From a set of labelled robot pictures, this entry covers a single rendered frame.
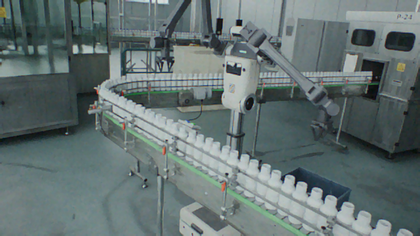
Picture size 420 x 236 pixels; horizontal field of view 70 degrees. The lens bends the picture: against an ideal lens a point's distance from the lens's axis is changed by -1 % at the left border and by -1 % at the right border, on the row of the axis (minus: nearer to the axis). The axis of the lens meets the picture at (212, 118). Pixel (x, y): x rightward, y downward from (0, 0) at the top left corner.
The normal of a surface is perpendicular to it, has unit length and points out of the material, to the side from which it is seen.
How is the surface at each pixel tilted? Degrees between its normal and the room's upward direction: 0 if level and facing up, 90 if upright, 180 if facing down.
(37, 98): 90
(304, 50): 90
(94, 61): 90
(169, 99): 90
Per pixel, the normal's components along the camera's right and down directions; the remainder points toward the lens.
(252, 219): -0.73, 0.17
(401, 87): -0.90, 0.07
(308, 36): 0.42, 0.32
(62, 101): 0.68, 0.28
